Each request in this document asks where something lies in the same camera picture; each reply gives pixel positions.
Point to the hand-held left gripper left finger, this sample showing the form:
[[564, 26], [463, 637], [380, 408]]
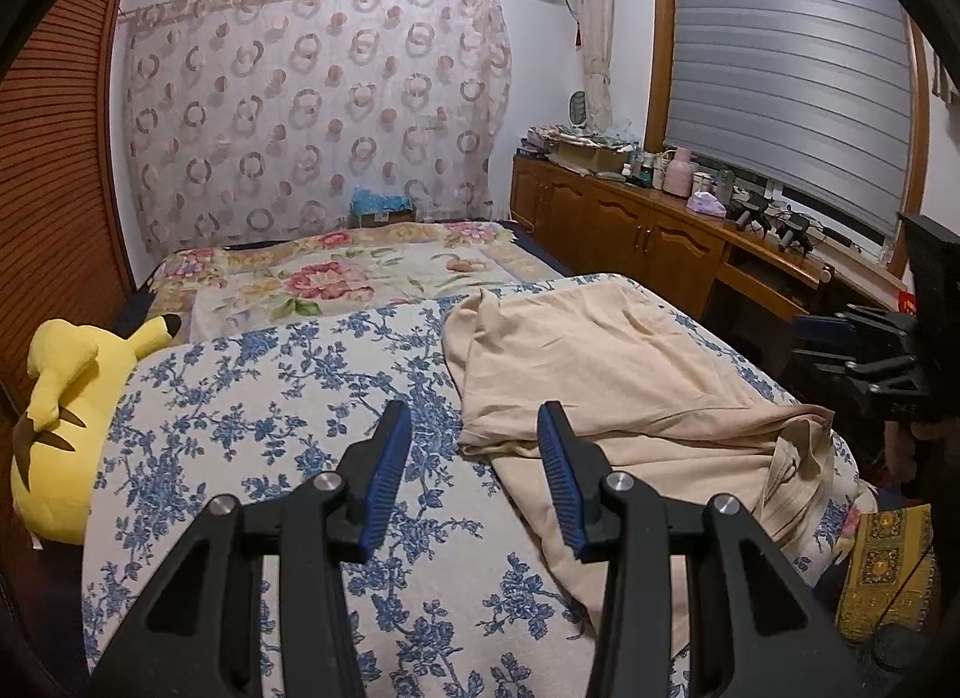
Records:
[[386, 473]]

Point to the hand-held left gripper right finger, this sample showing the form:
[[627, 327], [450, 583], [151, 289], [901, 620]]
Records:
[[561, 473]]

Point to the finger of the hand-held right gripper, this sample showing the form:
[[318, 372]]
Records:
[[821, 330], [862, 370]]

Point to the beige printed t-shirt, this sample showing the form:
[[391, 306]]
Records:
[[637, 368]]

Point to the black tool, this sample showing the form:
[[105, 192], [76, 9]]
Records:
[[750, 212], [793, 233]]

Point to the blue floral quilt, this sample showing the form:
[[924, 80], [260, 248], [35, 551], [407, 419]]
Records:
[[247, 413]]

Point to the purple tissue packet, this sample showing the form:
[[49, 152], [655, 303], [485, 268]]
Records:
[[706, 206]]

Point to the red flower blanket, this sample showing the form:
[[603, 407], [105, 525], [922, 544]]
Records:
[[337, 278]]

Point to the yellow patterned cushion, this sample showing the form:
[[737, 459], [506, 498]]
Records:
[[885, 570]]

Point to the pink thermos bottle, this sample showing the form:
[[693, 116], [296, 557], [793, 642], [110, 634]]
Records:
[[679, 173]]

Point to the wooden cabinet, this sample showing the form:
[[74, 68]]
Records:
[[622, 218]]

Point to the grey window blind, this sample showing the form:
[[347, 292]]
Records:
[[787, 68]]

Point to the blue item on box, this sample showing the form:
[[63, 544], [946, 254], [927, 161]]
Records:
[[379, 203]]

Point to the cardboard box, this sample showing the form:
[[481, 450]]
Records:
[[592, 158]]

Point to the yellow plush toy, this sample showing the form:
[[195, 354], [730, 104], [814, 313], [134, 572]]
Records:
[[60, 465]]

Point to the small white fan heater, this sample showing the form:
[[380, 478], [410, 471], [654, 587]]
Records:
[[580, 109]]

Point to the white lace curtain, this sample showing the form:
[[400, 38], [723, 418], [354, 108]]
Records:
[[596, 30]]

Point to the circle patterned curtain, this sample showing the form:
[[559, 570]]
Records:
[[300, 105]]

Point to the wooden slatted wardrobe door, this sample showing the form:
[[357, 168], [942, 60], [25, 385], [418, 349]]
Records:
[[60, 180]]

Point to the wooden window frame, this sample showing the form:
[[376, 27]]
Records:
[[658, 30]]

